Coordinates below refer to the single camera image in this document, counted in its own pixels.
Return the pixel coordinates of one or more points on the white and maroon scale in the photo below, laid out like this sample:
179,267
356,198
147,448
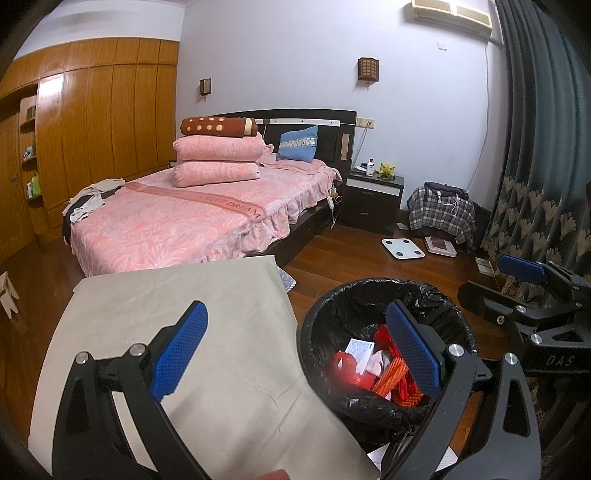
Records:
440,246

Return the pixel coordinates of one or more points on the pink folded quilt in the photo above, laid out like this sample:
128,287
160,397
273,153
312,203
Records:
221,148
214,174

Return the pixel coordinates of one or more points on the bin with black liner bag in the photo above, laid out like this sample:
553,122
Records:
332,314

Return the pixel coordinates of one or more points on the blue pillow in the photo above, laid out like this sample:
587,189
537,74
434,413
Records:
298,144

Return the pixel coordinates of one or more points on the green bottle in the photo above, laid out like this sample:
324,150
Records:
33,185

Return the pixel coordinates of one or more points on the small white carton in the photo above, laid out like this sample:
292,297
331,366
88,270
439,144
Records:
485,266

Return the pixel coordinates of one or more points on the yellow plush toy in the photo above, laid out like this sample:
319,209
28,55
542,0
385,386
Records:
386,170

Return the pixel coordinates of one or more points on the plaid shirt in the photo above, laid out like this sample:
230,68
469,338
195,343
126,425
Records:
438,217

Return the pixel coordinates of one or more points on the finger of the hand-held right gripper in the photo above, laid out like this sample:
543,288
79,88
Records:
485,300
521,270

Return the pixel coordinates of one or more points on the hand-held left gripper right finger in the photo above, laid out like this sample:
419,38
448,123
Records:
415,350

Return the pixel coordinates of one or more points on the wooden wall lamp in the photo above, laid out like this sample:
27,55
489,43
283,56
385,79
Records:
368,70
205,86

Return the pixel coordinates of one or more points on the dark wooden bed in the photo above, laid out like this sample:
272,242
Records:
330,136

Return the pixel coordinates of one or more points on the dark patterned curtain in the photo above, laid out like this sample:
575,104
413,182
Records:
531,138

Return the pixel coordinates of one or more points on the wooden wardrobe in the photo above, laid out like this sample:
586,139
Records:
101,129

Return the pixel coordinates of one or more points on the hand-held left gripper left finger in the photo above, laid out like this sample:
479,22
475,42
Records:
178,355

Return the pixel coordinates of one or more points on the dark nightstand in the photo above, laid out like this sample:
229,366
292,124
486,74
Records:
369,207

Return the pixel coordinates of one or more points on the grey quilted pad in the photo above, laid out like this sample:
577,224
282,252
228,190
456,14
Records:
285,279

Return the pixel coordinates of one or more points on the red plastic bag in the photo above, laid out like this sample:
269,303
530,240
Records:
346,369

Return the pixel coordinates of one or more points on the white bottle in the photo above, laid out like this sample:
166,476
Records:
370,168

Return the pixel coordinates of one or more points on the beige garment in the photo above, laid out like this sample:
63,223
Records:
104,187

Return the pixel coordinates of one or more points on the white and blue cardboard box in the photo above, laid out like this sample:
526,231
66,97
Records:
359,350

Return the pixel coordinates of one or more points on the clothes pile on bed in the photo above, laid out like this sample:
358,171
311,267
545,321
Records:
85,207

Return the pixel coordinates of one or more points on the pink bedspread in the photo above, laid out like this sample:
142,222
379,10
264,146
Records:
161,221

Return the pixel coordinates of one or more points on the beige air conditioner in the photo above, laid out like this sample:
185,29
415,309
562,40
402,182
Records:
452,16

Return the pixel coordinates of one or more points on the white bathroom scale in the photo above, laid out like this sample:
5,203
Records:
402,248

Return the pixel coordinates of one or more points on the black garment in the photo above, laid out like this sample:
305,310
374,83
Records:
68,226

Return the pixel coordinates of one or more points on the brown dotted bolster pillow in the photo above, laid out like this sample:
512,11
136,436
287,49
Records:
217,126

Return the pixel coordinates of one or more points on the dark hoodie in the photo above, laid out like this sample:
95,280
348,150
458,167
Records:
445,190

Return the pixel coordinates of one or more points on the wall socket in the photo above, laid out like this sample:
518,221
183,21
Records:
365,122

